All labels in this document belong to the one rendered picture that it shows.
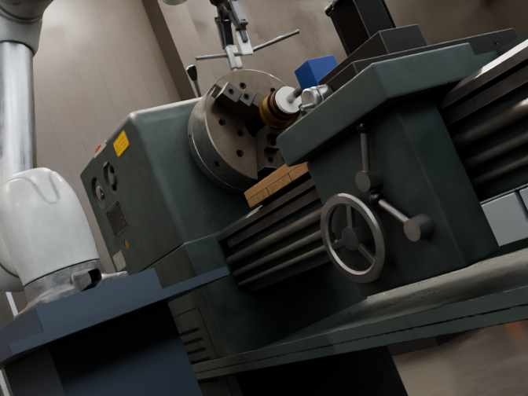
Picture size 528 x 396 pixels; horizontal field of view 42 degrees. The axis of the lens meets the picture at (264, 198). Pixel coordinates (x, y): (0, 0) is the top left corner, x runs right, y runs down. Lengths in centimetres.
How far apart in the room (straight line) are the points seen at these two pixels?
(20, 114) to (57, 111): 411
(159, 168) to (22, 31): 47
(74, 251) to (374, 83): 66
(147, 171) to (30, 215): 57
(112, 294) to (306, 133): 47
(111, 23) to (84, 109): 96
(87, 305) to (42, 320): 9
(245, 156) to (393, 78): 79
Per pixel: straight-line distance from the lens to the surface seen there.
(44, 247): 135
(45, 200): 138
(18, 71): 174
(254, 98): 175
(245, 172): 174
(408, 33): 129
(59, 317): 127
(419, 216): 106
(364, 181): 110
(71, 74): 601
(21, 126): 167
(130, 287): 133
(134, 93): 620
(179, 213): 181
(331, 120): 111
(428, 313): 107
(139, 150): 188
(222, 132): 175
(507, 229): 395
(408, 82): 105
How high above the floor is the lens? 69
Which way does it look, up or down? 7 degrees up
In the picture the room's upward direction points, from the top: 22 degrees counter-clockwise
